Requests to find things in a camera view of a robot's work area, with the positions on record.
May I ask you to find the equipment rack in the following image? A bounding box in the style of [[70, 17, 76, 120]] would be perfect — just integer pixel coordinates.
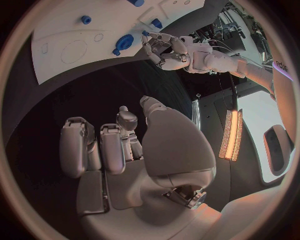
[[193, 5, 272, 64]]

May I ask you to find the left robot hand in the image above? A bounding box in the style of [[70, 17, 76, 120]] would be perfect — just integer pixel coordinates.
[[140, 31, 192, 72]]

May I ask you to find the glowing light bar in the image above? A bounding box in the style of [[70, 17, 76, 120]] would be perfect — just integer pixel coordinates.
[[217, 108, 244, 162]]

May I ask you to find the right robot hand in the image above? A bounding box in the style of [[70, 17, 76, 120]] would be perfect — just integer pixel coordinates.
[[58, 95, 223, 240]]

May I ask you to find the blue gear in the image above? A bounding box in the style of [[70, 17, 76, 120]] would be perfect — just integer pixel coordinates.
[[115, 33, 135, 50]]

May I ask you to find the blue plug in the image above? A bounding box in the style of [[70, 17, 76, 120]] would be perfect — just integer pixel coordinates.
[[150, 18, 164, 30]]

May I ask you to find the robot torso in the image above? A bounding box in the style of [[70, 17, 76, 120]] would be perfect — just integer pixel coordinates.
[[235, 59, 298, 187]]

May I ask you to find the white cable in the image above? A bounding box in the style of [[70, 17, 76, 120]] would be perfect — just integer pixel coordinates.
[[203, 39, 262, 67]]

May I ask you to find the blue cylinder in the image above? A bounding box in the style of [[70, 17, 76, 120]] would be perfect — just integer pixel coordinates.
[[126, 0, 145, 8]]

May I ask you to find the white task board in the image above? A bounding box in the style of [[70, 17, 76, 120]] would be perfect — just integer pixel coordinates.
[[30, 0, 207, 86]]

